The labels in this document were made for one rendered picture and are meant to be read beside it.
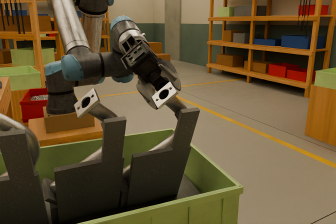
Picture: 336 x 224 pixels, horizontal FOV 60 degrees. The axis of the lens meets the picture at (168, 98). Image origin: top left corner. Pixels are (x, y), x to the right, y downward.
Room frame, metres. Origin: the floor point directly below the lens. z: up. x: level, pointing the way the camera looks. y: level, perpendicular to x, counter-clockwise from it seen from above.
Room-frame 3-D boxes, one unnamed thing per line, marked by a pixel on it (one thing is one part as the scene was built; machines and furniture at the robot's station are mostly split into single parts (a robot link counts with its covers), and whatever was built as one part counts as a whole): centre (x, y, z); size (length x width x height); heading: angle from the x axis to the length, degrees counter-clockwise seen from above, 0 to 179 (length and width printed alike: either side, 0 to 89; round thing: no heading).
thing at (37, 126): (1.32, 0.50, 0.83); 0.32 x 0.32 x 0.04; 25
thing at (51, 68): (1.33, 0.50, 1.09); 0.13 x 0.12 x 0.14; 118
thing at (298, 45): (6.46, -1.97, 1.10); 3.01 x 0.55 x 2.20; 29
